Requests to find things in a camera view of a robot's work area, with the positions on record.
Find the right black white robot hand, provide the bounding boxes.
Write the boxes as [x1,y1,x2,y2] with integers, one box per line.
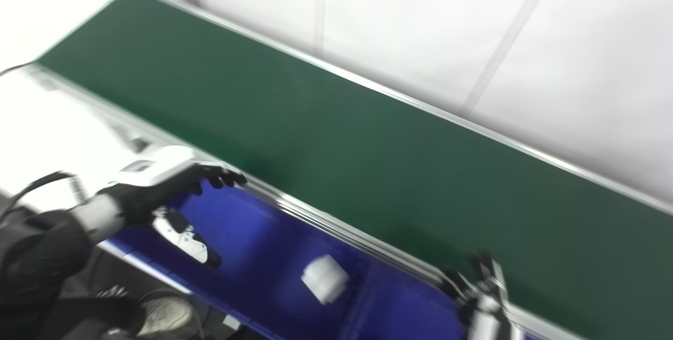
[441,252,522,340]

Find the green conveyor belt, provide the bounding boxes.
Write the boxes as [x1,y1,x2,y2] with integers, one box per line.
[21,0,673,340]
[36,0,673,340]

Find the blue plastic bin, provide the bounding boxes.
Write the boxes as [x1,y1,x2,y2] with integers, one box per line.
[97,182,380,340]
[358,264,526,340]

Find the aluminium conveyor leg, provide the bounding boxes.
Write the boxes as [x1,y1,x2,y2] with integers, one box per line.
[110,122,156,154]

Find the thin black cable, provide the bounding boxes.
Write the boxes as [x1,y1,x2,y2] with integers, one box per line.
[0,63,33,78]

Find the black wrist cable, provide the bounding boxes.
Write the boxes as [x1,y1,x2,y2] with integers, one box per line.
[0,171,86,221]

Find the white round plastic part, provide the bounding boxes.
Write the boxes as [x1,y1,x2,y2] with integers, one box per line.
[301,254,351,305]

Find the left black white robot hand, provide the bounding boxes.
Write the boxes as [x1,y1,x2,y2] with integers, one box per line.
[99,145,248,270]

